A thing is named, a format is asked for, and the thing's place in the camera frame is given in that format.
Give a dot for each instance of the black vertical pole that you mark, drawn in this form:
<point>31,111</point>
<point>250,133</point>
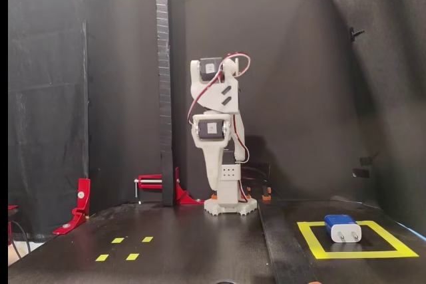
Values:
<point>164,97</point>

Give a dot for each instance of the red screw clamp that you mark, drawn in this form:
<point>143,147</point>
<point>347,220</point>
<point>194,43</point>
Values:
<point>149,177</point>

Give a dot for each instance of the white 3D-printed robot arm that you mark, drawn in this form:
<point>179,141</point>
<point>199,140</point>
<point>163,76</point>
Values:
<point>229,194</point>

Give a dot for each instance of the red table clamp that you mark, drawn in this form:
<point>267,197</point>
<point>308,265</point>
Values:
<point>12,207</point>

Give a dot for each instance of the black fabric curtain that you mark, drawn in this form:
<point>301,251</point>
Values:
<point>46,97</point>

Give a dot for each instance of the small yellow tape mark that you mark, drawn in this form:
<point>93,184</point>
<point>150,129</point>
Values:
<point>102,258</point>
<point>147,239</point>
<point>132,257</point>
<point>118,240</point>

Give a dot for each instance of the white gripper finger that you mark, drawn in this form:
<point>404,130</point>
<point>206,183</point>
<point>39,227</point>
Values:
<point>213,164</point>

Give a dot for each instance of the red metal angle bracket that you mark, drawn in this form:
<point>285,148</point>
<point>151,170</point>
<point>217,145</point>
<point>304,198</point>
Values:
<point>83,194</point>
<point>181,196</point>

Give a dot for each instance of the black wall screw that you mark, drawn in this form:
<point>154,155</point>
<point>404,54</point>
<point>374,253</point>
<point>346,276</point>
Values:
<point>353,34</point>

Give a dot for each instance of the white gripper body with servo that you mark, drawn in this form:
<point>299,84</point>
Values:
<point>211,130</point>

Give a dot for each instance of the black tape strip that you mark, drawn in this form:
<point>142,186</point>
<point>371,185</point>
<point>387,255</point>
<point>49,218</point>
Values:
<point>286,250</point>

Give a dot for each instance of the yellow tape square outline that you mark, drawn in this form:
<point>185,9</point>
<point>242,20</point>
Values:
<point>366,254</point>

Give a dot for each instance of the blue and white charger block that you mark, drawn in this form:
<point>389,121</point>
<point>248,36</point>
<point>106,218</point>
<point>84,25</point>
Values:
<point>346,234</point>

